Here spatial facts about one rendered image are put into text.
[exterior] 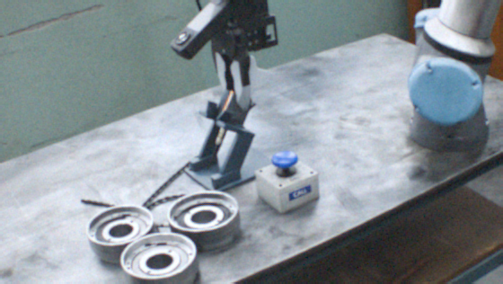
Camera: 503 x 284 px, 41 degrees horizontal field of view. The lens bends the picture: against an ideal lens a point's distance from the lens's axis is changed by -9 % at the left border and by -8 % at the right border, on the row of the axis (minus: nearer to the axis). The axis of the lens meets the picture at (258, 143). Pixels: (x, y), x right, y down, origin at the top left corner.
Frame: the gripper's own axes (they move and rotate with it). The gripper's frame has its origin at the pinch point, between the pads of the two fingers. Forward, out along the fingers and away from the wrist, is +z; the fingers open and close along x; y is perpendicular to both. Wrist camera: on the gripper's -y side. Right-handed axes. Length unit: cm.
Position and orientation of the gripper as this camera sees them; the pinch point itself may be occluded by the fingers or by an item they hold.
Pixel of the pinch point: (234, 101)
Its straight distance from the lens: 118.3
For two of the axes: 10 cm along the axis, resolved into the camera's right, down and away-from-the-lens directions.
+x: -5.5, -3.4, 7.6
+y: 8.3, -3.4, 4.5
